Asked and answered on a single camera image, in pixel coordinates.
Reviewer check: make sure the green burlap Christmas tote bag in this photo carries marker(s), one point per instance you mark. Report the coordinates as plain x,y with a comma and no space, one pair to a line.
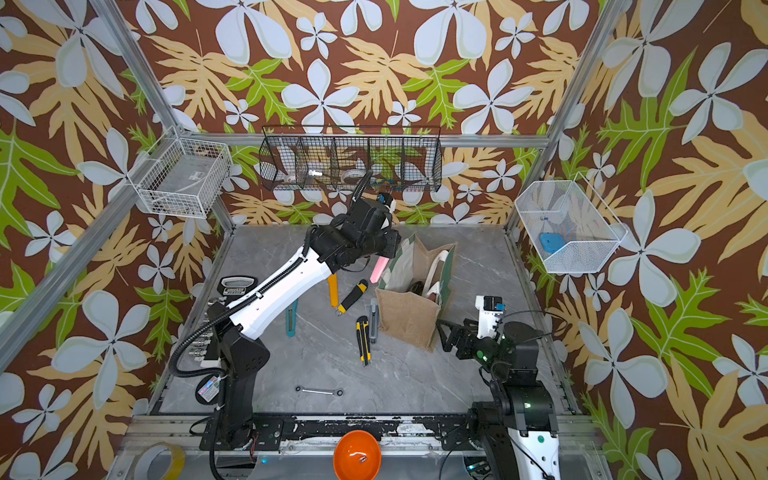
408,317

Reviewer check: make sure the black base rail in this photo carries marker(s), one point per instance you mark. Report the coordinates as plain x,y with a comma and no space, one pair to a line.
273,432

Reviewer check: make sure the white mesh basket right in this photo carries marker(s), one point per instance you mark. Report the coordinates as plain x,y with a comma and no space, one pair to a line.
577,211

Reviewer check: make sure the black wire basket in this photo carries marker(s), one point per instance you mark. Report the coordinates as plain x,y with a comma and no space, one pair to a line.
337,157

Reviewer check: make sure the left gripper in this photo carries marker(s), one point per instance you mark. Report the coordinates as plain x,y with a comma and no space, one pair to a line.
391,237

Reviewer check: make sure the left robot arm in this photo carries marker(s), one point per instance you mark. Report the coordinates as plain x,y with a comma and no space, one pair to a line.
240,325

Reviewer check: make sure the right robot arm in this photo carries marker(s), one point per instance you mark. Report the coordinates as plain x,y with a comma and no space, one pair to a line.
518,429

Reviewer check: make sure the white wire basket left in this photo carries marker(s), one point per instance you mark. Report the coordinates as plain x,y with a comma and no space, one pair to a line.
182,176

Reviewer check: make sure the blue object in basket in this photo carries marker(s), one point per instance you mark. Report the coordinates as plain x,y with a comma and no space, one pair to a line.
551,242

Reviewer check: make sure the black yellow snap knife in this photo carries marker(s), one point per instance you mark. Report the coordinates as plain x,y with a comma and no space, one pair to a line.
353,296

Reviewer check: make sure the grey utility knife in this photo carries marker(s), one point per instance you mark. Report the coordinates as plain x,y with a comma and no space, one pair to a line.
374,321

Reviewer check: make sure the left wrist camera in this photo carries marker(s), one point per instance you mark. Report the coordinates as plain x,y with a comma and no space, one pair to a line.
385,199

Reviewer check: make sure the round black tape measure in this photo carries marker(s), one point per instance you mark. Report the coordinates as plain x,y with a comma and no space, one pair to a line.
208,389

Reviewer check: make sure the orange bowl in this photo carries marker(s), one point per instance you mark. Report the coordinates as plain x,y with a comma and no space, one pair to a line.
357,456

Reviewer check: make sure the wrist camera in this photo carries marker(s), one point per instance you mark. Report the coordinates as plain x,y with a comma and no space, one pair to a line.
385,199
490,313

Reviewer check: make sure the black socket set rail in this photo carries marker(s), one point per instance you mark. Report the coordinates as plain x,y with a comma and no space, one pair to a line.
229,289

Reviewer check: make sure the orange utility knife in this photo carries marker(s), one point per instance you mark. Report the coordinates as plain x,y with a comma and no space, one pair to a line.
333,290

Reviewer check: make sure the small silver wrench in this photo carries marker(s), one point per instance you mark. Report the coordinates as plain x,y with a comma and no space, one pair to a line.
319,391

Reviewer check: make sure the teal utility knife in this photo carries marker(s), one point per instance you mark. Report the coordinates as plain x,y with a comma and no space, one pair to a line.
291,319

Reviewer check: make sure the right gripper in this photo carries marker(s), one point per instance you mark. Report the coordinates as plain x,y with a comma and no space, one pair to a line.
460,333

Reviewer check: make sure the yellow tape roll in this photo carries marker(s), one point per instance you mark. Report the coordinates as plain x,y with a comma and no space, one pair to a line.
162,461

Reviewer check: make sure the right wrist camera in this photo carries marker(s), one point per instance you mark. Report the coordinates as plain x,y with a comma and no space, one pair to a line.
490,313

